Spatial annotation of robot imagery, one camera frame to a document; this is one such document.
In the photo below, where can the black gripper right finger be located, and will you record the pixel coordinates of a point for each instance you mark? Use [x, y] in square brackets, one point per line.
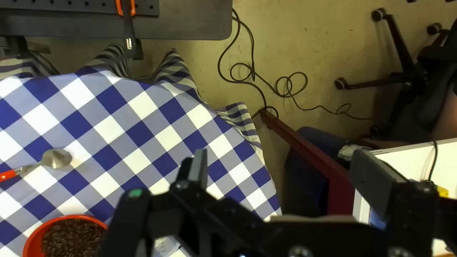
[380, 190]

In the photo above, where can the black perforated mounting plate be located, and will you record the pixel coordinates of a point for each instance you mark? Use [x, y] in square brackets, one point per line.
[71, 7]

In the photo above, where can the white desk red frame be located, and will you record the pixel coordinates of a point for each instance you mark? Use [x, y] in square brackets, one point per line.
[316, 159]

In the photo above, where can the grey robot mount table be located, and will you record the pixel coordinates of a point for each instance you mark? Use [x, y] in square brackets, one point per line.
[190, 23]

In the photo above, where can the black office chair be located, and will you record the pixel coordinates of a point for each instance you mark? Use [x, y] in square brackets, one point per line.
[428, 90]

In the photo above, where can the blue white checked tablecloth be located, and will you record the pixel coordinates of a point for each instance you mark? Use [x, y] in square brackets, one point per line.
[119, 119]

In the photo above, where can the orange black clamp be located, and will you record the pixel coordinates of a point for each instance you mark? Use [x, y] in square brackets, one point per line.
[129, 29]

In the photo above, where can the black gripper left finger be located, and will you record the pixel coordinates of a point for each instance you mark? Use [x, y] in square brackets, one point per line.
[197, 171]

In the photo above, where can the orange bowl with dark contents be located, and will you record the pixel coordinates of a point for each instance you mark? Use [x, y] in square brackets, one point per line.
[71, 237]

